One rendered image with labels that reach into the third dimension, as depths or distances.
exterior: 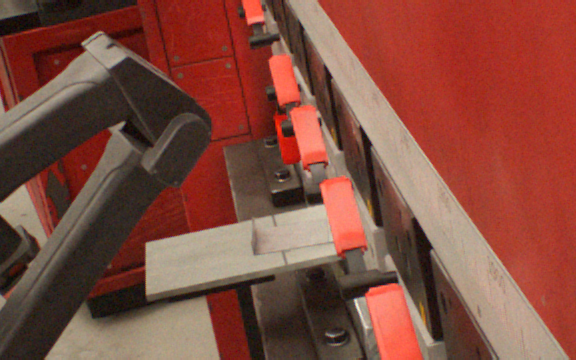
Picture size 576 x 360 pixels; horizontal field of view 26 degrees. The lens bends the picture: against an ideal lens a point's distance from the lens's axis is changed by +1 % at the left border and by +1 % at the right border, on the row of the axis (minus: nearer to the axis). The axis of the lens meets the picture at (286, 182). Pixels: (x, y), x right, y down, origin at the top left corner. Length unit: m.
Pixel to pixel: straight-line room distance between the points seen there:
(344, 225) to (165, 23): 1.59
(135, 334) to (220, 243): 2.20
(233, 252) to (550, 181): 1.26
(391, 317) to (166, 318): 3.23
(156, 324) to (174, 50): 1.60
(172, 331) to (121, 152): 2.67
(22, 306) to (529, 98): 0.86
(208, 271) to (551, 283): 1.19
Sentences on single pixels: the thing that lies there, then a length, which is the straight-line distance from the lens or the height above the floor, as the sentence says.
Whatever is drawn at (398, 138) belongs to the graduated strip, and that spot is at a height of 1.39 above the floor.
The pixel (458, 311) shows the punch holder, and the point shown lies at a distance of 0.67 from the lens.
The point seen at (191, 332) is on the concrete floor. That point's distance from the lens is 3.82.
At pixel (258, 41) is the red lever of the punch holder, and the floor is 1.26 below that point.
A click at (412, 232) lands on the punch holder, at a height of 1.33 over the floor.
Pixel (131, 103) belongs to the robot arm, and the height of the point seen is 1.34.
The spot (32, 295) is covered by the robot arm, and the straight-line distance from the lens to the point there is 1.23.
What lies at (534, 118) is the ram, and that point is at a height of 1.49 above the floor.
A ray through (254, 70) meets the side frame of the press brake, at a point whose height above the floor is 1.01.
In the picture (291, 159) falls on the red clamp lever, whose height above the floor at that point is 1.16.
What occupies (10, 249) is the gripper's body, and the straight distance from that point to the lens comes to 1.61.
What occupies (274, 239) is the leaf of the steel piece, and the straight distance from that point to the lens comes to 1.68.
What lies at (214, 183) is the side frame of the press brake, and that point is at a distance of 2.55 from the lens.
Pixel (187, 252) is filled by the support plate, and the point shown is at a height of 1.00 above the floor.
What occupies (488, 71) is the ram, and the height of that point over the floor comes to 1.50.
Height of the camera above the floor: 1.63
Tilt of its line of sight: 20 degrees down
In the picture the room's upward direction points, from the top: 11 degrees counter-clockwise
